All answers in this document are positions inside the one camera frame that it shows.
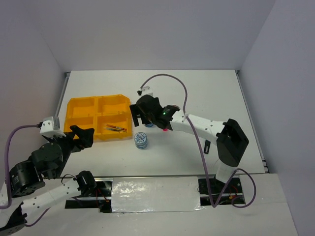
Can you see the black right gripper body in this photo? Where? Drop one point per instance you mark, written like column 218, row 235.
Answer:
column 150, row 119

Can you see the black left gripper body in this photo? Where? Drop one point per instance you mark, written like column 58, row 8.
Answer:
column 67, row 142

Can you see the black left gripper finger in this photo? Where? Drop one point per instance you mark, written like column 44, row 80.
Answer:
column 81, row 144
column 81, row 133

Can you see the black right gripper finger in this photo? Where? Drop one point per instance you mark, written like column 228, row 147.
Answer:
column 134, row 114
column 144, row 119

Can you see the red gel pen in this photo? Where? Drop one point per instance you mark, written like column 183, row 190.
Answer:
column 116, row 127

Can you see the blue gel pen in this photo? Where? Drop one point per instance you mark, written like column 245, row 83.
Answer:
column 116, row 130

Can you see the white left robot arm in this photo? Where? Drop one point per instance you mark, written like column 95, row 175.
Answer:
column 16, row 200

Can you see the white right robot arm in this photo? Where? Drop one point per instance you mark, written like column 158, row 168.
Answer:
column 228, row 136

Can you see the yellow compartment bin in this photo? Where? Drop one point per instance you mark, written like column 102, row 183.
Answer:
column 98, row 111

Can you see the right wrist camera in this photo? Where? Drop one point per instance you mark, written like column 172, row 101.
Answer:
column 146, row 90

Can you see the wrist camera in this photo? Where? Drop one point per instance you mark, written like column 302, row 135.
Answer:
column 146, row 90
column 50, row 126

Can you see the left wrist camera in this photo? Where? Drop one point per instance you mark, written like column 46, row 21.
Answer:
column 50, row 126

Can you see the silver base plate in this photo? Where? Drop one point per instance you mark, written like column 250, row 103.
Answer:
column 157, row 194

